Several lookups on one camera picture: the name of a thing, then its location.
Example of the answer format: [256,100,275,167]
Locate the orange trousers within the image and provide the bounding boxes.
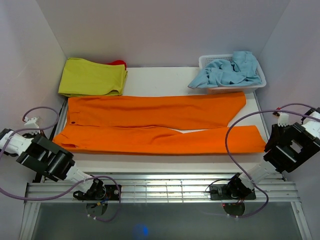
[53,92,265,155]

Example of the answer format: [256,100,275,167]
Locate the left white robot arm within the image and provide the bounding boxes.
[0,128,106,201]

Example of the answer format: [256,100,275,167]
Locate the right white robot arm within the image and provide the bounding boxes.
[222,107,320,200]

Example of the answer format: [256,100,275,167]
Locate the light blue trousers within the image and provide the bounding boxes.
[188,51,262,89]

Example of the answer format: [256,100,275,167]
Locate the folded red trousers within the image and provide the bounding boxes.
[106,60,127,69]

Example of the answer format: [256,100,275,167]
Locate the folded yellow trousers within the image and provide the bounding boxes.
[58,57,128,97]

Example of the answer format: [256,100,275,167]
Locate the white plastic basket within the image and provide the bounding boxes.
[198,54,267,95]

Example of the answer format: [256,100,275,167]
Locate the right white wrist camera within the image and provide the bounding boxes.
[272,111,290,127]

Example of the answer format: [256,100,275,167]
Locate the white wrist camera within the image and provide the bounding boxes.
[23,116,40,129]
[272,111,290,127]

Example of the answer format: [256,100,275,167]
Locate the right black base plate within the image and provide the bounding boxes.
[209,184,257,201]

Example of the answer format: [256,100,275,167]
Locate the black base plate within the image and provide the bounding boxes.
[209,184,257,201]
[73,184,122,201]

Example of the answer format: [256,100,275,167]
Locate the aluminium rail frame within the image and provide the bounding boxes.
[20,92,313,240]

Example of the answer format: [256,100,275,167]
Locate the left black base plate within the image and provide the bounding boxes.
[73,184,122,201]

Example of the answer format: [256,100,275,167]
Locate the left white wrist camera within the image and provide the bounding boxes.
[23,116,40,129]

